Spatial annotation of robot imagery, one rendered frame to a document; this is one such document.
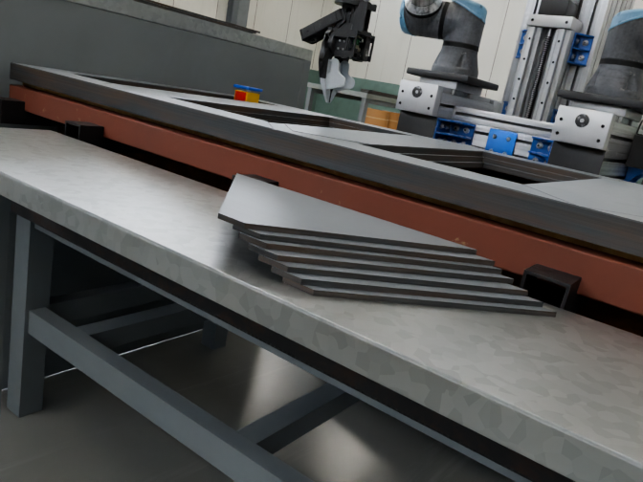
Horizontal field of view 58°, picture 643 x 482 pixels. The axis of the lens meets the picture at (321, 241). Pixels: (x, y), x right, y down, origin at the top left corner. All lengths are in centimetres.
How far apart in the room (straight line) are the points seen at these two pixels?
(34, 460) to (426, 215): 111
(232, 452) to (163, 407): 19
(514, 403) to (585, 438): 5
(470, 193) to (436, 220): 6
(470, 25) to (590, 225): 134
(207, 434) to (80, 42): 100
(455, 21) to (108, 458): 157
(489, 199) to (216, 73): 133
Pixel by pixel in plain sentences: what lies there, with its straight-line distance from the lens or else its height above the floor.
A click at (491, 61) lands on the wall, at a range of 1229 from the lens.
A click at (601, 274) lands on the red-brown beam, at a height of 78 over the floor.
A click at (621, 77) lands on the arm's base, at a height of 109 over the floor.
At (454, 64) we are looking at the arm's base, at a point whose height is 107.
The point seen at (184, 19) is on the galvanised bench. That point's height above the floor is 104.
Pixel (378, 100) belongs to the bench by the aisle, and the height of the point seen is 91.
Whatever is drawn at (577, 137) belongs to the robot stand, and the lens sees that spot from 163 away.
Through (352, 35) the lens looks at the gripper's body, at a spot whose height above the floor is 103.
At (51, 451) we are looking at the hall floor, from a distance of 157.
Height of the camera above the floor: 92
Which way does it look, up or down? 15 degrees down
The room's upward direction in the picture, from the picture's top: 11 degrees clockwise
